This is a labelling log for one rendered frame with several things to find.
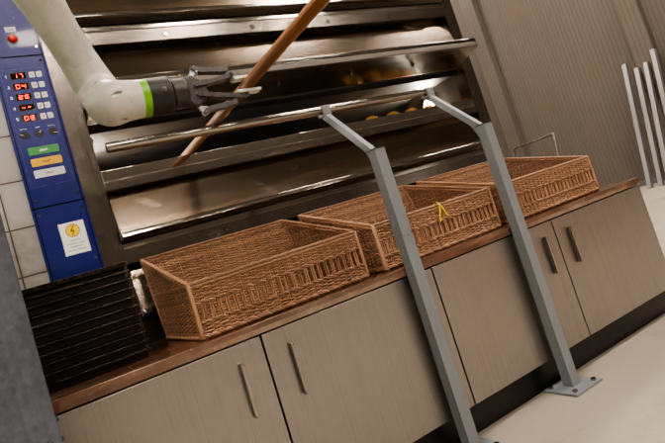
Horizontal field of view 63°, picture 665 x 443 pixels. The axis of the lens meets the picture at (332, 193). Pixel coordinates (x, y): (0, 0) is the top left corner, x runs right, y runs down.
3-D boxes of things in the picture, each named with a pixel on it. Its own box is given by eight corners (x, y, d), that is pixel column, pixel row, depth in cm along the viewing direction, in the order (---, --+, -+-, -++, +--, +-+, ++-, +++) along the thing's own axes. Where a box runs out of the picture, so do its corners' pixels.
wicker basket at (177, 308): (159, 340, 178) (136, 259, 180) (304, 287, 208) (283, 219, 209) (200, 343, 137) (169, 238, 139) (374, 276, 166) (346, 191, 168)
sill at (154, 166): (101, 186, 188) (98, 175, 188) (467, 110, 278) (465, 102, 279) (103, 182, 183) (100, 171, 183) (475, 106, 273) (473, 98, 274)
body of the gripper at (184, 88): (162, 84, 137) (198, 80, 142) (172, 116, 136) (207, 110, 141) (168, 72, 131) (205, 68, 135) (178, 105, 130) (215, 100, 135)
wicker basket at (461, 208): (315, 283, 208) (293, 215, 210) (423, 243, 238) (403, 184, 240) (386, 272, 167) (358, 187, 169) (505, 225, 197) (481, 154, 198)
